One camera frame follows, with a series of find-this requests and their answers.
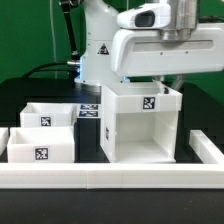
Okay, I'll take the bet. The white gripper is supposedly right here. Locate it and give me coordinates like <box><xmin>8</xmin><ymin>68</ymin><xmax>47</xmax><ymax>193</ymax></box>
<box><xmin>111</xmin><ymin>27</ymin><xmax>224</xmax><ymax>93</ymax></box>

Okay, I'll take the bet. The white drawer cabinet frame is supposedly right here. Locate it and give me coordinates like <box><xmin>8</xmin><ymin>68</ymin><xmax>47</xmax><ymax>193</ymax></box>
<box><xmin>100</xmin><ymin>82</ymin><xmax>182</xmax><ymax>164</ymax></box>

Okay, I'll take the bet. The white drawer box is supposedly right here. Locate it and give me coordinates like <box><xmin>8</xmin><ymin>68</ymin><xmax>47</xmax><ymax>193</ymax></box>
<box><xmin>7</xmin><ymin>126</ymin><xmax>75</xmax><ymax>163</ymax></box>
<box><xmin>20</xmin><ymin>102</ymin><xmax>77</xmax><ymax>128</ymax></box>

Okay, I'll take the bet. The white front drawer box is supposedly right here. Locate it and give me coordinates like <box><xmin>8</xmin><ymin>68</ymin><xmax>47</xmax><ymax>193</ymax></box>
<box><xmin>7</xmin><ymin>126</ymin><xmax>75</xmax><ymax>163</ymax></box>

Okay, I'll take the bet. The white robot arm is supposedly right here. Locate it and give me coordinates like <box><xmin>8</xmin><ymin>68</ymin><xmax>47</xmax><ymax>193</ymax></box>
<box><xmin>76</xmin><ymin>0</ymin><xmax>224</xmax><ymax>88</ymax></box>

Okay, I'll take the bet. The white tag plate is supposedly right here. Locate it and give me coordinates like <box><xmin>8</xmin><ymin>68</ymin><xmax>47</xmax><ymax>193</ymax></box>
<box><xmin>77</xmin><ymin>104</ymin><xmax>100</xmax><ymax>118</ymax></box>

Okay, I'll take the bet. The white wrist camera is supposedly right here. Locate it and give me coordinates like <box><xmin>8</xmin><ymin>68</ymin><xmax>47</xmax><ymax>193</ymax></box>
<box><xmin>117</xmin><ymin>3</ymin><xmax>171</xmax><ymax>29</ymax></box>

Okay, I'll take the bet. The black cable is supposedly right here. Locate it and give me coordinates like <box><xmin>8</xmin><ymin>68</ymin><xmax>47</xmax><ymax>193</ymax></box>
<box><xmin>22</xmin><ymin>0</ymin><xmax>82</xmax><ymax>80</ymax></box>

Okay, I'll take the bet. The white fence wall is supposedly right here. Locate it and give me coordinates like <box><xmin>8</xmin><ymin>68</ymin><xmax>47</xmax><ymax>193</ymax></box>
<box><xmin>0</xmin><ymin>128</ymin><xmax>224</xmax><ymax>189</ymax></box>

